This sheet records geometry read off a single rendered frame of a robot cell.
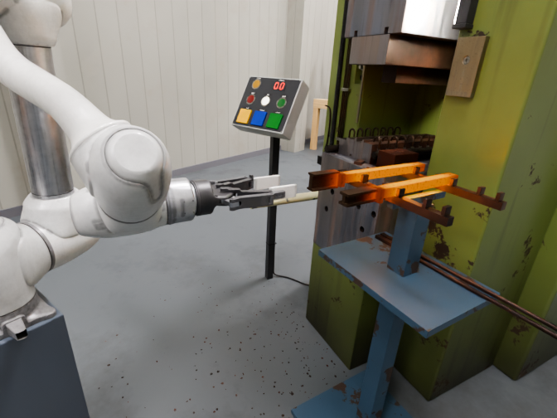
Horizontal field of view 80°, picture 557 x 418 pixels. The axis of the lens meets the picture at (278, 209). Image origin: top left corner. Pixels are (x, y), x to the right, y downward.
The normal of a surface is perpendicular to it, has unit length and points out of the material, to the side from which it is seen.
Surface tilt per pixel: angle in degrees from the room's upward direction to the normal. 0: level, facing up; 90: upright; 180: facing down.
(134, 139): 64
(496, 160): 90
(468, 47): 90
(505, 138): 90
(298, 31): 90
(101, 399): 0
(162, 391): 0
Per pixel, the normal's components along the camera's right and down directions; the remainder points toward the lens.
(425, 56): 0.46, 0.36
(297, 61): -0.60, 0.29
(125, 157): 0.52, -0.18
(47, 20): 0.94, 0.29
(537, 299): -0.89, 0.14
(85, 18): 0.80, 0.27
